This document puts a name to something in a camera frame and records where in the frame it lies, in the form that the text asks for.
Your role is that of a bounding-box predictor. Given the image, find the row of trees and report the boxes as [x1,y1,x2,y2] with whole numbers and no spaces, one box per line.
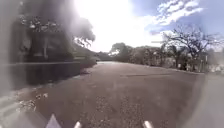
[94,42,178,69]

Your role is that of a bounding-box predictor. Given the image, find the grey asphalt road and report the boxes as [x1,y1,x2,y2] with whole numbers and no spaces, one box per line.
[13,60,224,128]

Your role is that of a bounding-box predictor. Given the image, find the dark low wall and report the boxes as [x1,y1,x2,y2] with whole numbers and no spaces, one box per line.
[6,60,98,88]

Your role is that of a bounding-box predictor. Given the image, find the bare branched tree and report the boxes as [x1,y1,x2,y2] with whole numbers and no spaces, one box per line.
[162,26,223,73]

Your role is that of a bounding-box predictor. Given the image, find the robot's own part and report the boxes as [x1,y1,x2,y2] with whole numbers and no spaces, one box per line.
[73,121,82,128]

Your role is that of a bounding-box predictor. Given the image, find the large dark trees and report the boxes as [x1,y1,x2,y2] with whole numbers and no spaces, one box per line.
[9,0,97,64]

